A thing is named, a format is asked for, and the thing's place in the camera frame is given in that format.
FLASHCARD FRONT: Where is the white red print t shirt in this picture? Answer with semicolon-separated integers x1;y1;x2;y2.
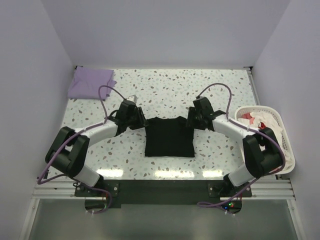
237;111;293;171

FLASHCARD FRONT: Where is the folded purple t shirt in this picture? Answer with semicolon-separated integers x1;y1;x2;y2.
67;66;117;100

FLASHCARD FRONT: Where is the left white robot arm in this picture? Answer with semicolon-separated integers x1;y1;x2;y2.
45;99;147;196

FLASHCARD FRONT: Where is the aluminium frame rail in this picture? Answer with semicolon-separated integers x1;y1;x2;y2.
31;179;296;200

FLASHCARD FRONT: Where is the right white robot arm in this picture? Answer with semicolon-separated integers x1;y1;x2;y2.
186;96;286;197

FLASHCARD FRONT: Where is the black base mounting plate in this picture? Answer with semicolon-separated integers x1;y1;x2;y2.
73;179;252;211

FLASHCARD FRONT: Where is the white laundry basket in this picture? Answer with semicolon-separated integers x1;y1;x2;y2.
234;105;296;175

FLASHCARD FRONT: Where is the black t shirt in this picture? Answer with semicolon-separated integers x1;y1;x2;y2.
144;116;195;158

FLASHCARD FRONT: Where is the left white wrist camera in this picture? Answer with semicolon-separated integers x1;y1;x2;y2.
127;95;138;103

